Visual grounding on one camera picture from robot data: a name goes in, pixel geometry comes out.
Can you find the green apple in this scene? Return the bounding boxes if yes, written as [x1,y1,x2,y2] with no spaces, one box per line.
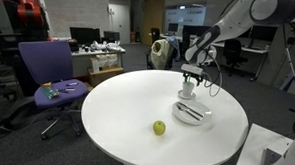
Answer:
[152,120,167,136]

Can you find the blue jacket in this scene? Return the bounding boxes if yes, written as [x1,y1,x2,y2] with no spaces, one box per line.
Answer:
[166,35,183,61]

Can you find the white office desk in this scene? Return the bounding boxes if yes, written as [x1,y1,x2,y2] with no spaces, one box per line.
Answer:
[69,45,127,80]

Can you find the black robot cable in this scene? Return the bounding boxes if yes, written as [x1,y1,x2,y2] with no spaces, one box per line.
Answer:
[200,48,225,99]

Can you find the white clutter pile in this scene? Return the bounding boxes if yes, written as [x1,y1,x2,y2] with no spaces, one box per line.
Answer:
[90,39,123,53]

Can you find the cardboard box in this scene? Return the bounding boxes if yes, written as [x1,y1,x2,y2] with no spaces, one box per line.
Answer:
[87,65,125,89]

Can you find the small black monitor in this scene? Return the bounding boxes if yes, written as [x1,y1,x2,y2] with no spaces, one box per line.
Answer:
[102,31,121,44]

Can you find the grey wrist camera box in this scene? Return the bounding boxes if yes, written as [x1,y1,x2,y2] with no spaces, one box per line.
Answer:
[180,63,205,76]

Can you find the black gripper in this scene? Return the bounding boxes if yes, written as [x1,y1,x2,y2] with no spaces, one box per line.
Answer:
[182,71,206,88]

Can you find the purple office chair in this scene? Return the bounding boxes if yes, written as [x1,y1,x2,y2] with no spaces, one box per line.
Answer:
[14,38,92,143]

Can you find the chair with beige jacket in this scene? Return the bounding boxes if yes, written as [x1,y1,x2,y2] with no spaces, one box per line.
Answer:
[145,37,177,72]

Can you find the large white plate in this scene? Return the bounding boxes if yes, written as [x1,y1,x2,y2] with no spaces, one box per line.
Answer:
[171,100,213,126]

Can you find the clear plastic bags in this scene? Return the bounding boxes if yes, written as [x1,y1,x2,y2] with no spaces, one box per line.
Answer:
[89,52,120,74]

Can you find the silver knife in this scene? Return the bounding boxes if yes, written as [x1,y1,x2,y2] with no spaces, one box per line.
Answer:
[177,101,205,118]

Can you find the green flat pack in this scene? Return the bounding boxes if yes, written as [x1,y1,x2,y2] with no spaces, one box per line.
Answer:
[40,85,60,100]

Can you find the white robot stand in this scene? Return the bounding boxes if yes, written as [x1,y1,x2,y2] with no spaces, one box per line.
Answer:
[232,121,295,165]

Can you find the small white saucer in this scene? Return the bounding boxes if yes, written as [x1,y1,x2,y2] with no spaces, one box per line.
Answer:
[177,89,197,101]

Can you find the white mug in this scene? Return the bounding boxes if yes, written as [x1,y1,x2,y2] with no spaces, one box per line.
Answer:
[181,81,196,99]

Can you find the row of black monitors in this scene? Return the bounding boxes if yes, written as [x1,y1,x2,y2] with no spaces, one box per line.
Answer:
[166,21,278,46]

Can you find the black office chair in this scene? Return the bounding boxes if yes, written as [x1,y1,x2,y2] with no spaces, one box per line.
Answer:
[222,38,250,79]

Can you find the long white desk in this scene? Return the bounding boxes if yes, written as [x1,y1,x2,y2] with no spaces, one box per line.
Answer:
[158,33,272,82]

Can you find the silver fork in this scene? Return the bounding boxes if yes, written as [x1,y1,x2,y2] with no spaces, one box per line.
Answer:
[175,103,202,122]

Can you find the large black monitor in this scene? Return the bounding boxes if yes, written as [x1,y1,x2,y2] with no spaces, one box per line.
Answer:
[68,26,103,46]

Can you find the red industrial robot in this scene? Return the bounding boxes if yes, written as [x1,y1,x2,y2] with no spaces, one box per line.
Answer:
[0,0,53,42]

